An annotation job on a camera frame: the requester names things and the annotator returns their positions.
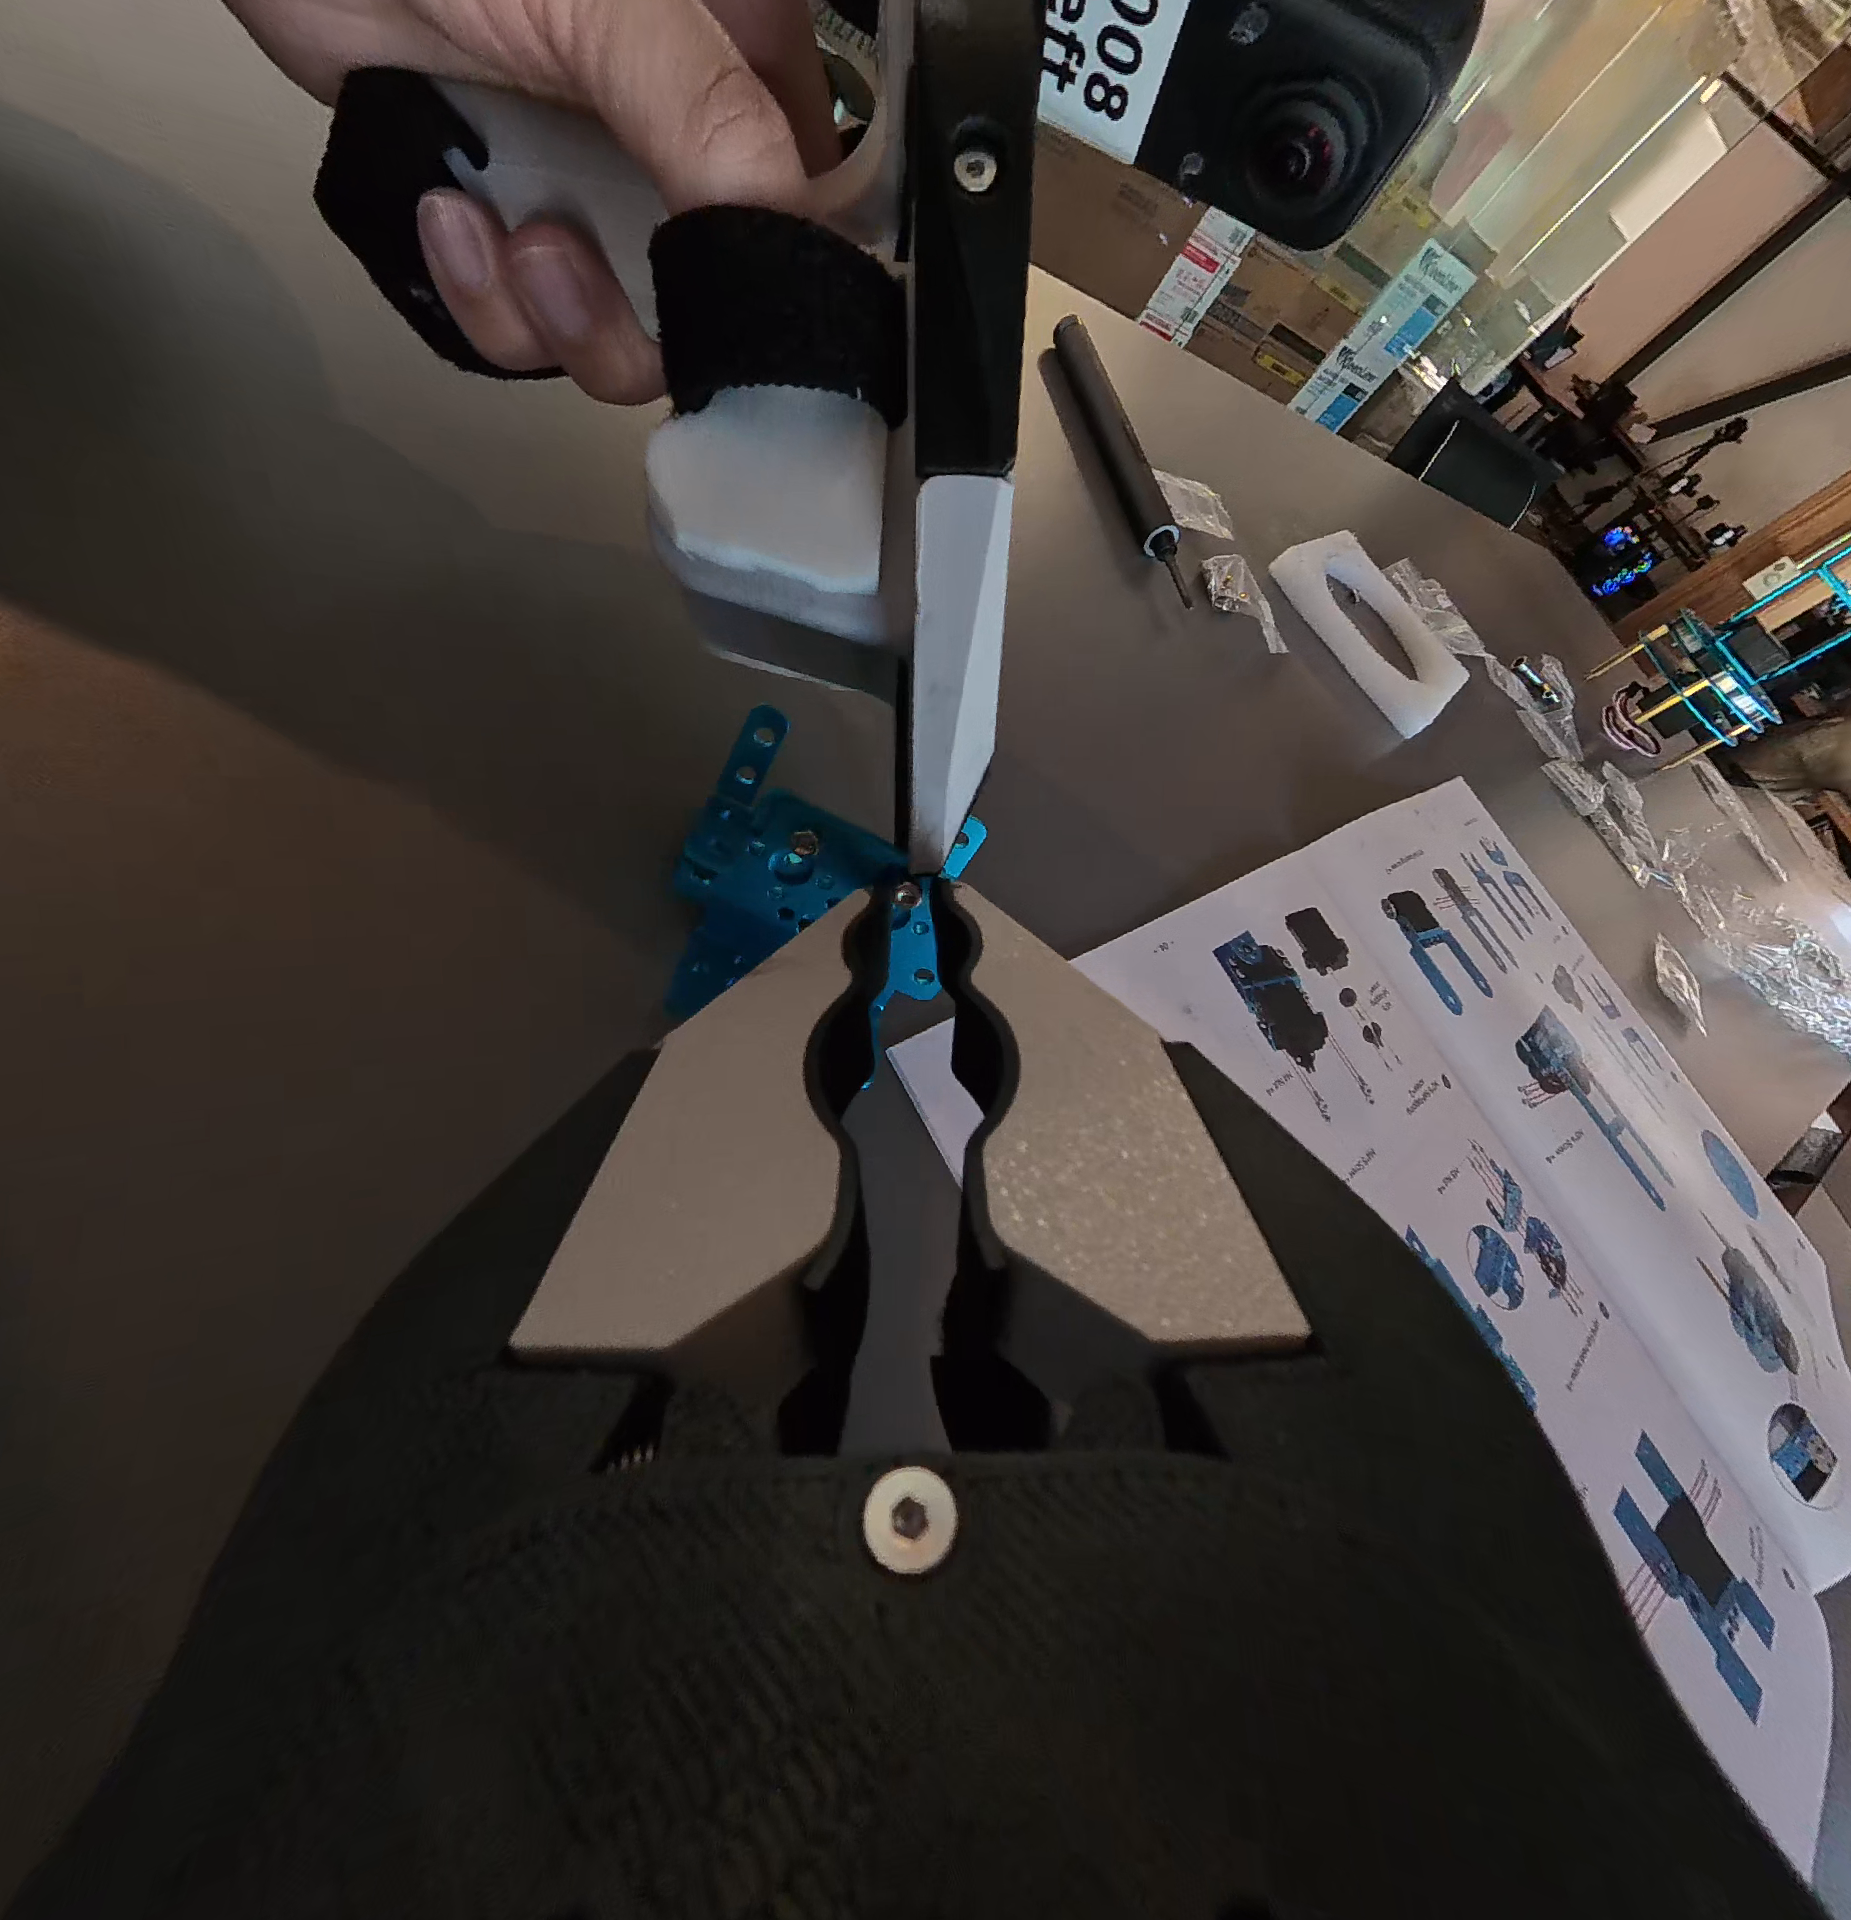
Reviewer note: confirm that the wooden counter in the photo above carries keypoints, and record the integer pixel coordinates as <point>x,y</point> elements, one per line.
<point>1765,536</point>

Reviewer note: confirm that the flat clear bag of screws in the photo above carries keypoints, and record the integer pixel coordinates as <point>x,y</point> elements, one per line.
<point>1194,504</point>

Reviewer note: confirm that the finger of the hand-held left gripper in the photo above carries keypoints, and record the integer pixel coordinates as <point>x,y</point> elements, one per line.
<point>956,631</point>

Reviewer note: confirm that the white foam block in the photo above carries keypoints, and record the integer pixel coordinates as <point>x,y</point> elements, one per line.
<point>1306,579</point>

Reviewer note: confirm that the crumpled clear bag of screws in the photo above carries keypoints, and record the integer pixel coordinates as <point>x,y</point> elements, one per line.
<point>1240,593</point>

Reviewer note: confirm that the white instruction manual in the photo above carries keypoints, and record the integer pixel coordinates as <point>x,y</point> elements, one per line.
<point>1615,1274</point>

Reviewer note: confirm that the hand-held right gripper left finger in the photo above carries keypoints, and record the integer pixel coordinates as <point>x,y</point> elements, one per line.
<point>687,1198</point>

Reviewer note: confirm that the blue metal bracket assembly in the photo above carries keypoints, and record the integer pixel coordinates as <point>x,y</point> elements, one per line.
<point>772,900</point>

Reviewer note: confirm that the stack of cardboard boxes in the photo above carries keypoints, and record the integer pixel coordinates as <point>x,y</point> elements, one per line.
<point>1257,314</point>

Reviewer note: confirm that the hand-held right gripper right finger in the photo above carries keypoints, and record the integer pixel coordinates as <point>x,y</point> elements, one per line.
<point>1132,1198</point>

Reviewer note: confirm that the black office chair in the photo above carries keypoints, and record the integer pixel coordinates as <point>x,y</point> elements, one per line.
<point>1471,451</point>

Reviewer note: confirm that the large crumpled clear wrap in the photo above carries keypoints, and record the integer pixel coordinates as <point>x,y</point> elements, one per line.
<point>1794,960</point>

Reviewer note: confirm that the person's left hand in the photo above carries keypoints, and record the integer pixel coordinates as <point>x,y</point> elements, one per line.
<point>612,70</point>

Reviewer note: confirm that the blue frame robot kit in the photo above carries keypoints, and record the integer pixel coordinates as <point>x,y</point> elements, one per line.
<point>1734,662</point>

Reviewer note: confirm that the dark grey desk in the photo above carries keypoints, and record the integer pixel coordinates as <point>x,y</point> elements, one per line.
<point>340,900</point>

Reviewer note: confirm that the black electric screwdriver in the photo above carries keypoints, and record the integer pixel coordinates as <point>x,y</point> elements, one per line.
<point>1111,432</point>

